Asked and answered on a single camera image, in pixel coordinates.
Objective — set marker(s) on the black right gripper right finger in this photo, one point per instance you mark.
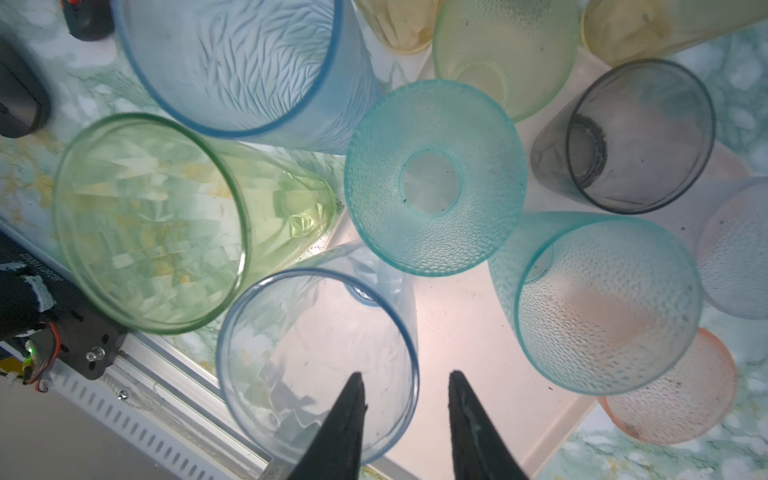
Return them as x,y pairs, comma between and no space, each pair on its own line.
478,452

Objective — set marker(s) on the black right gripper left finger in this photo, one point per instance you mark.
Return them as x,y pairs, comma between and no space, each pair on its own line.
335,452

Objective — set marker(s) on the teal glass lowest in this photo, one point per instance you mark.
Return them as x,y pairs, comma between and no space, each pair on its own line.
599,304

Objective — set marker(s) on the pink dotted glass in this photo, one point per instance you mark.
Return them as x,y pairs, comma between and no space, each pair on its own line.
685,402

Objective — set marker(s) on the teal glass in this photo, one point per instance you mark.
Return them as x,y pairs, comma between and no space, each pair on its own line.
435,178

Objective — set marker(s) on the clear dotted glass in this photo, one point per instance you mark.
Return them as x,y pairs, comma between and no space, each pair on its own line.
723,224

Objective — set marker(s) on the small grey glass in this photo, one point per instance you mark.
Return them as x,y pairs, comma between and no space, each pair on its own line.
631,143

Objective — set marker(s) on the blue short glass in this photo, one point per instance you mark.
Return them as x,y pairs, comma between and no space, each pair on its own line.
291,74

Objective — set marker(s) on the light green short glass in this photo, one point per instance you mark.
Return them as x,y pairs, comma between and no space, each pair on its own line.
520,53

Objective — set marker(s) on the beige plastic tray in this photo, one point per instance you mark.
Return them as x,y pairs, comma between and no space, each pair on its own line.
553,433

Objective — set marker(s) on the yellow short glass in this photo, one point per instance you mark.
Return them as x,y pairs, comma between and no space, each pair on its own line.
404,26

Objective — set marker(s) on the tall yellow glass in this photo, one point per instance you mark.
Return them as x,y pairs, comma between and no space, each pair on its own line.
618,32

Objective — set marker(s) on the black computer mouse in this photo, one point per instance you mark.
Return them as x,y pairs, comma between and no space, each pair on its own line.
25,102

